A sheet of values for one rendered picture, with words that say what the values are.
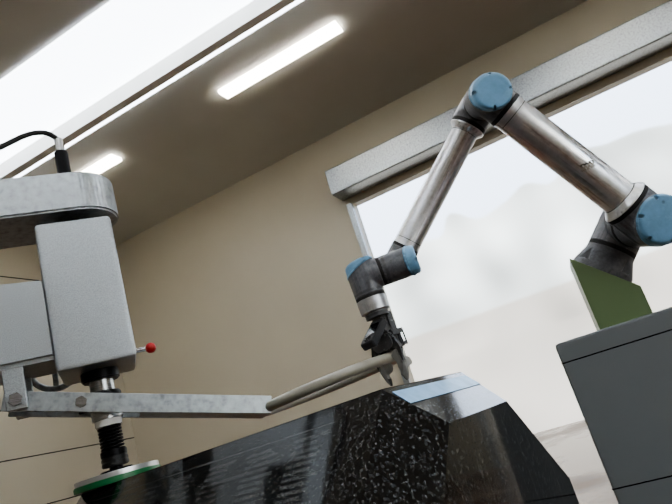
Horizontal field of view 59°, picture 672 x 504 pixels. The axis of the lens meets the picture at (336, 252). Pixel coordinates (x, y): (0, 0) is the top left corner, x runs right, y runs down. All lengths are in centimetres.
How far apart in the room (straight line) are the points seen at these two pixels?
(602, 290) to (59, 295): 158
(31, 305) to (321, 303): 512
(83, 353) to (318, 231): 526
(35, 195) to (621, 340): 172
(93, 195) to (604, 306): 157
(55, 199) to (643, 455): 179
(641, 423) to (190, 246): 648
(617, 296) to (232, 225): 589
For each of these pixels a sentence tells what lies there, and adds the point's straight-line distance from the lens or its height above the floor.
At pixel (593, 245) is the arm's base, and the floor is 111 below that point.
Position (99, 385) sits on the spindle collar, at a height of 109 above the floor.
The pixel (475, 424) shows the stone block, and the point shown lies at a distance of 112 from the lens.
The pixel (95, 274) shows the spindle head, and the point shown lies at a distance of 177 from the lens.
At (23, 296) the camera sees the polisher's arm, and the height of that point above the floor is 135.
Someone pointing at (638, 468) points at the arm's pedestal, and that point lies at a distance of 196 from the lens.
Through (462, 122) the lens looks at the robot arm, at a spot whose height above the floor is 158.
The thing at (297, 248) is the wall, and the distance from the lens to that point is 688.
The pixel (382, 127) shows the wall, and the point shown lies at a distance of 678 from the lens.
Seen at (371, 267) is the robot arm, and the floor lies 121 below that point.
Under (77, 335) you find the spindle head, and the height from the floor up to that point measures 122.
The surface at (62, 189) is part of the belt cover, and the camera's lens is 188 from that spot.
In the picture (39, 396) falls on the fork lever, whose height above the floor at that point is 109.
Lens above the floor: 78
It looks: 16 degrees up
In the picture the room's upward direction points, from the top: 17 degrees counter-clockwise
